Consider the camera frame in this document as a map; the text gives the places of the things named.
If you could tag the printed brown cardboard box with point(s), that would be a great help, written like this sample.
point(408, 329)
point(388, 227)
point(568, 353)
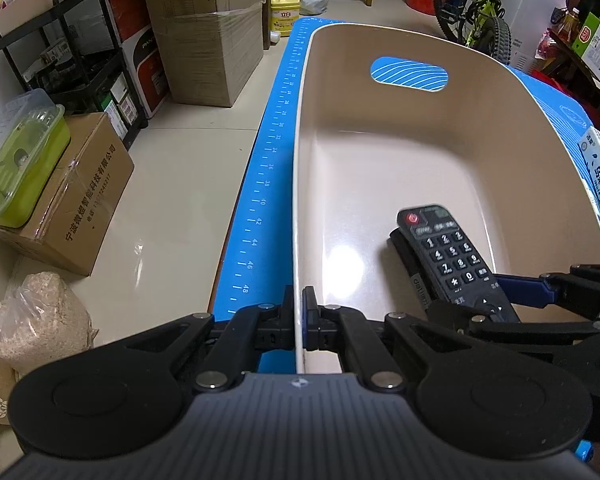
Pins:
point(80, 200)

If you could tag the black marker pen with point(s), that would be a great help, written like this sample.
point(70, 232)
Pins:
point(412, 270)

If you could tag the green container with clear lid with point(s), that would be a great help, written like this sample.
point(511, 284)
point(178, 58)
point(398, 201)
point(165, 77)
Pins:
point(25, 160)

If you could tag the red carton box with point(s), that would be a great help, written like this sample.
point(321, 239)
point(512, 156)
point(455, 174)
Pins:
point(127, 10)

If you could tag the taped brown cardboard box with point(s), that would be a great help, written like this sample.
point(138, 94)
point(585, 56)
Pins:
point(210, 60)

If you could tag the black shelf cart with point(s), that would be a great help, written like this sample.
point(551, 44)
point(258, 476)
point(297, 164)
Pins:
point(87, 72)

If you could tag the dark wooden side table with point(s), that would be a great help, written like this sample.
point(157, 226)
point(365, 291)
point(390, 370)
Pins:
point(580, 72)

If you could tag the green white carton box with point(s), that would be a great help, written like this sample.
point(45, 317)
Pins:
point(597, 40)

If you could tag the blue ruled mat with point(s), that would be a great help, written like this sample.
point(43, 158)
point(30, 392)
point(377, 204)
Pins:
point(260, 200)

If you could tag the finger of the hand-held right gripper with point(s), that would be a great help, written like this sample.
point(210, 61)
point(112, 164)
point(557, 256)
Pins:
point(530, 336)
point(525, 288)

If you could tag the beige plastic basin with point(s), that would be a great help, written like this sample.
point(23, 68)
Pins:
point(380, 160)

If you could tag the black remote control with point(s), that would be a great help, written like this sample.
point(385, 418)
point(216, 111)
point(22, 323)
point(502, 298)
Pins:
point(450, 250)

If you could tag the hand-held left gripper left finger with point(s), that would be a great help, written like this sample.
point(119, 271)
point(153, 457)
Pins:
point(279, 322)

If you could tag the clear bag of grain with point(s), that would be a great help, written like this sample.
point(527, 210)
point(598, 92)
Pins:
point(40, 320)

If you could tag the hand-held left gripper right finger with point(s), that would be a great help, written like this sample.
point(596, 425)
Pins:
point(308, 312)

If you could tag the yellow detergent bottle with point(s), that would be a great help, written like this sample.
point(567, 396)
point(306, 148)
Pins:
point(284, 12)

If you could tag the white appliance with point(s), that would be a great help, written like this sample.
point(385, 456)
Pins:
point(537, 5)

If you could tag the red white appliance box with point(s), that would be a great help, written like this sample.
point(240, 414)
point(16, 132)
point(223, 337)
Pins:
point(147, 75)

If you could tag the green black bicycle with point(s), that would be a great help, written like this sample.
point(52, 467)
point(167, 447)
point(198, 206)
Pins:
point(485, 12)

